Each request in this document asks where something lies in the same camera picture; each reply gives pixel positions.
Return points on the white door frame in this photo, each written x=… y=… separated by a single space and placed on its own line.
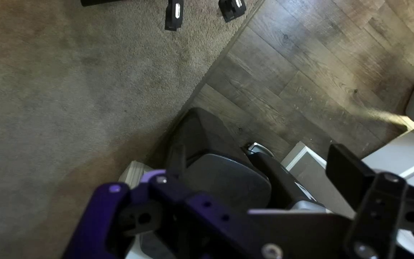
x=308 y=167

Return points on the black bin with lid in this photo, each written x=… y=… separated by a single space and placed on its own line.
x=242 y=177

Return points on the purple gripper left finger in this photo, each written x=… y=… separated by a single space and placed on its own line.
x=193 y=224

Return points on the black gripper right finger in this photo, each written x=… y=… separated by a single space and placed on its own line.
x=383 y=203

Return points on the brown carpet rug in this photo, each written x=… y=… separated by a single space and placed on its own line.
x=85 y=90

